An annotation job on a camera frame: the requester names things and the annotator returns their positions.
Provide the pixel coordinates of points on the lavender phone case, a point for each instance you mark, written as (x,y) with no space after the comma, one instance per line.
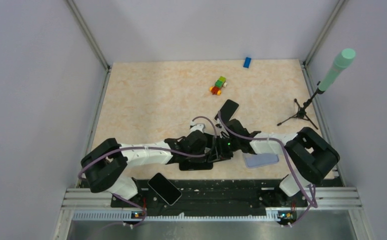
(260,160)

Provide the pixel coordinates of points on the colourful toy block car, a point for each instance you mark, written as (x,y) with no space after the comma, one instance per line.
(220,83)

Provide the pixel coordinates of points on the blue toy brick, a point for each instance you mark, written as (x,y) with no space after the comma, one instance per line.
(247,62)

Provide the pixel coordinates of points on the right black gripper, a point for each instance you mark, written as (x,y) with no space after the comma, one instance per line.
(221,154)

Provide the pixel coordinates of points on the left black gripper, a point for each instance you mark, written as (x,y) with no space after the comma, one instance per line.
(197,158)

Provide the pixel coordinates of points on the mint green microphone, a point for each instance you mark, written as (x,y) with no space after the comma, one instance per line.
(341,62)

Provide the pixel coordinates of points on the black tripod stand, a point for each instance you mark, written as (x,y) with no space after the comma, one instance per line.
(301,110)

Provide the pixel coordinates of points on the silver-edged black phone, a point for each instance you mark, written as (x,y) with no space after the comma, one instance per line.
(164,188)

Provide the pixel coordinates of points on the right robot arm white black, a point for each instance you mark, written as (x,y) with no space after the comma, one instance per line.
(308,156)

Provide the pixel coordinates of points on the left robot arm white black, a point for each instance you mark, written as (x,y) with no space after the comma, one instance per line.
(103,167)

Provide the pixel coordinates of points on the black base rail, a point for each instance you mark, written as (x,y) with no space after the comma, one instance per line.
(218,198)

